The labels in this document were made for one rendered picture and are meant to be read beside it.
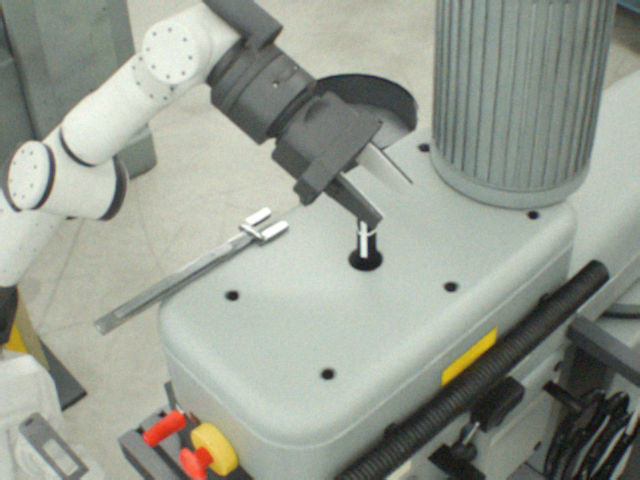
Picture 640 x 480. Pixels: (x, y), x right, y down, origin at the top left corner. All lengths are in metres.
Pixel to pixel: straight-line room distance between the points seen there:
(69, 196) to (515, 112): 0.50
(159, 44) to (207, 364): 0.32
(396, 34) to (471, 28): 4.01
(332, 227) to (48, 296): 2.77
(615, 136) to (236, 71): 0.70
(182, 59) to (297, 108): 0.12
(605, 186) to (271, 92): 0.60
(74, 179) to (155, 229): 2.84
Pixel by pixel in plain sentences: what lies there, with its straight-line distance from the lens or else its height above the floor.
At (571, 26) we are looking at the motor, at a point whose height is 2.13.
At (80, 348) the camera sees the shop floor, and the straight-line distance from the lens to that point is 3.55.
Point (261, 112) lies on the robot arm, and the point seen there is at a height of 2.08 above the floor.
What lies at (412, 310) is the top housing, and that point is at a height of 1.89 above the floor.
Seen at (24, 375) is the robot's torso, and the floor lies 1.65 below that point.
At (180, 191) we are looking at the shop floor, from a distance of 4.07.
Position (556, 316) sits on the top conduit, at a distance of 1.11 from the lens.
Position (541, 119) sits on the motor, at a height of 2.02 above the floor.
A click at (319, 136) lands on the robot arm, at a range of 0.92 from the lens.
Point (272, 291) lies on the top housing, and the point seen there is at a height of 1.89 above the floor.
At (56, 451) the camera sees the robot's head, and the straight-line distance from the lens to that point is 1.21.
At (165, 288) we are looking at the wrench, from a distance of 1.01.
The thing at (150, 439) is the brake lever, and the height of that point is 1.71.
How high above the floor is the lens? 2.62
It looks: 44 degrees down
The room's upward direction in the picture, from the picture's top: 3 degrees counter-clockwise
